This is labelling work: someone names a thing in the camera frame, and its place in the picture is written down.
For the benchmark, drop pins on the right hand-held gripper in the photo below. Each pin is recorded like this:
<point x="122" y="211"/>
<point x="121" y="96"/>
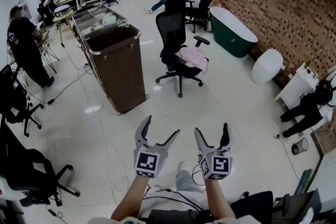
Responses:
<point x="216" y="164"/>

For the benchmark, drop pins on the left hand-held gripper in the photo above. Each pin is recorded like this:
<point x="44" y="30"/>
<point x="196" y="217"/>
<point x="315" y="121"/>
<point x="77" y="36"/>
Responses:
<point x="147" y="162"/>

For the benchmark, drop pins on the brown laundry cart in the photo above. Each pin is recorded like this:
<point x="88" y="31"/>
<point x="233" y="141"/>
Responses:
<point x="118" y="65"/>

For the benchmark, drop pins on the pink clothing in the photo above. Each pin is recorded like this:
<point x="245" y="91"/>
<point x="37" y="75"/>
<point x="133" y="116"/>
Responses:
<point x="194" y="59"/>

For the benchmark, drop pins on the person's right forearm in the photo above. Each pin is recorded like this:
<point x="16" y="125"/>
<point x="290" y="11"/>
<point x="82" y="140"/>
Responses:
<point x="218" y="198"/>

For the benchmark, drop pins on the person's left forearm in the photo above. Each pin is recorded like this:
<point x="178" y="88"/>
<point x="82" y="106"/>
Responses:
<point x="132" y="199"/>

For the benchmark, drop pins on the person's own legs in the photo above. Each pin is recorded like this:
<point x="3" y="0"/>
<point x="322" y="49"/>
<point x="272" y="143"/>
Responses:
<point x="185" y="183"/>

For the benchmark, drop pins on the white toilet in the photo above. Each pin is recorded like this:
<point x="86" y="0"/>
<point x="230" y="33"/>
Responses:
<point x="266" y="65"/>

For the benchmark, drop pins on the white cabinet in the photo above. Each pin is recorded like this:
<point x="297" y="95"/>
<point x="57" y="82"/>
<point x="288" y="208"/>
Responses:
<point x="296" y="89"/>

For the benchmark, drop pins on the black mesh office chair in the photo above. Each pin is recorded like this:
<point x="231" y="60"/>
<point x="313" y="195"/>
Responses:
<point x="172" y="34"/>

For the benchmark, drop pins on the green white bathtub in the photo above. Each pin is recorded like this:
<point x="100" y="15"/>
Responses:
<point x="231" y="36"/>

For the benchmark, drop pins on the round side table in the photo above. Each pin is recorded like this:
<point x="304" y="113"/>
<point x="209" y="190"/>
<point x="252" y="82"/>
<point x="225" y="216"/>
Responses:
<point x="63" y="17"/>

